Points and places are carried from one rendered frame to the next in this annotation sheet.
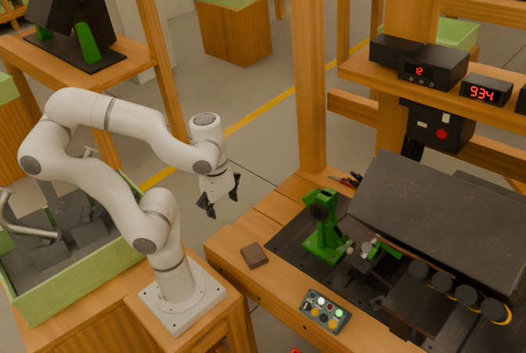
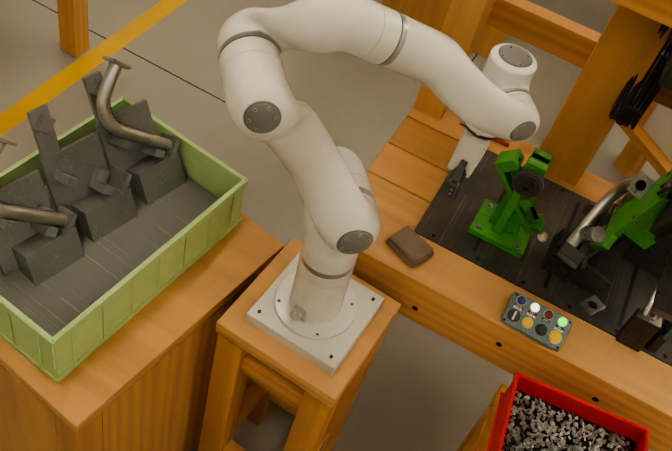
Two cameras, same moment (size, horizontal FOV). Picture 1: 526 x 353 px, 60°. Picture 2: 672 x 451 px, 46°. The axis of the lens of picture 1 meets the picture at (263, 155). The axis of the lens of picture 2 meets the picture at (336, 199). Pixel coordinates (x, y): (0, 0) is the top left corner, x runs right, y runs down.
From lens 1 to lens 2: 0.97 m
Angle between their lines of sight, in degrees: 25
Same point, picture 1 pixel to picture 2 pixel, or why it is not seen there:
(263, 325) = not seen: hidden behind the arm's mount
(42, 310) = (79, 350)
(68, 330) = (128, 380)
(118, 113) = (415, 40)
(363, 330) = (586, 342)
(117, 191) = (333, 157)
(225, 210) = not seen: hidden behind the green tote
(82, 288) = (130, 309)
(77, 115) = (357, 38)
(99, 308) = (166, 340)
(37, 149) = (278, 90)
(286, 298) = (476, 306)
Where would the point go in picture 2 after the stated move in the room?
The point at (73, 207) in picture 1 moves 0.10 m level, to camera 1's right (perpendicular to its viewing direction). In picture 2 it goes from (80, 167) to (125, 162)
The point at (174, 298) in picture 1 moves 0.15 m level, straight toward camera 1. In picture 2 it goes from (324, 316) to (368, 366)
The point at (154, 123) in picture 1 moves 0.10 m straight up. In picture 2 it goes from (461, 59) to (481, 8)
